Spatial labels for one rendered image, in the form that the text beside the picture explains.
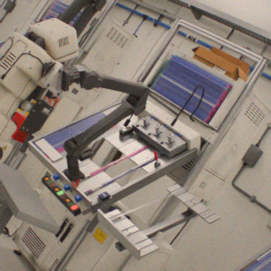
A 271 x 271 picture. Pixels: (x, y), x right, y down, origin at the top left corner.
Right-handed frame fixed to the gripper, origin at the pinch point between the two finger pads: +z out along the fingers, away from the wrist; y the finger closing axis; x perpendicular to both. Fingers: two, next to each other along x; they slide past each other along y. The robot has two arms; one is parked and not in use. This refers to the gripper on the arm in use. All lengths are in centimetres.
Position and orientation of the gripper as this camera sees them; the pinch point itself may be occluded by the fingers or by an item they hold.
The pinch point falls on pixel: (76, 186)
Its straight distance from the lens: 262.7
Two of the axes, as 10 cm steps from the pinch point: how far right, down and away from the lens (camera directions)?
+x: -7.9, 3.8, -4.8
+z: 0.4, 8.2, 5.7
